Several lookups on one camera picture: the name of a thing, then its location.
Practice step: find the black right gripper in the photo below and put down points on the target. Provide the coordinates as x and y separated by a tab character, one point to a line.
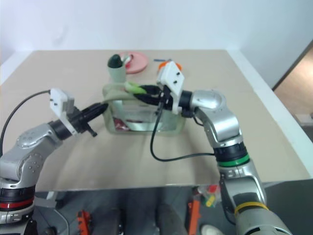
165	98

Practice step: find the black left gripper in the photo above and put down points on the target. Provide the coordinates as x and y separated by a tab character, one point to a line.
79	120

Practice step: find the clear pouch with green trim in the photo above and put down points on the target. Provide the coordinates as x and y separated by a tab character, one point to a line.
141	122

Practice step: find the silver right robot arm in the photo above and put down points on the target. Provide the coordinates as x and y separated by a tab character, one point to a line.
225	127

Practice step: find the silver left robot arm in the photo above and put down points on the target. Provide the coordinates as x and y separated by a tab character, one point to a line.
29	149

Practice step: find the dark green plush toy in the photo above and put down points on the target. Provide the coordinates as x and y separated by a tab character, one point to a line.
115	61

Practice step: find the orange round object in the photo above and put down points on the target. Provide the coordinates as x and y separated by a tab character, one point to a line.
162	65

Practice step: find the pink round plate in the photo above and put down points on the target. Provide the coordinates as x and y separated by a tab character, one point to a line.
138	62

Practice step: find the blue thin stick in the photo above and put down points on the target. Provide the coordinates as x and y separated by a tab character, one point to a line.
160	59

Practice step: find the pale green cylinder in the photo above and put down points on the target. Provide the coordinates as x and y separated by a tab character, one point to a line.
118	73

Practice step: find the white red green small toy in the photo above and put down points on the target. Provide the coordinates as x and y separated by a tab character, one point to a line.
128	61

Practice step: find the orange clamp tool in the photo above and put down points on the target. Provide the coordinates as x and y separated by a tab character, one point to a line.
83	221
194	210

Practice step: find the clear bag of colourful pieces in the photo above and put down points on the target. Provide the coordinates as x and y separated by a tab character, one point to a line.
210	195

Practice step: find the white shoe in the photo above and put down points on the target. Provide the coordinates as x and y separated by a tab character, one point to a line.
211	230

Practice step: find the brown wooden door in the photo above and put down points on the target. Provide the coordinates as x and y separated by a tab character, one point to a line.
297	68

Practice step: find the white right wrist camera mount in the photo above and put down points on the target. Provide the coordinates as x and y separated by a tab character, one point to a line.
173	77

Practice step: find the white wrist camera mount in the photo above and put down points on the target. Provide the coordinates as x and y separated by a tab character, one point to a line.
58	98
173	77

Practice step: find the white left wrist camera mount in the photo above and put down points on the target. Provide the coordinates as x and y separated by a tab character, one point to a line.
58	98

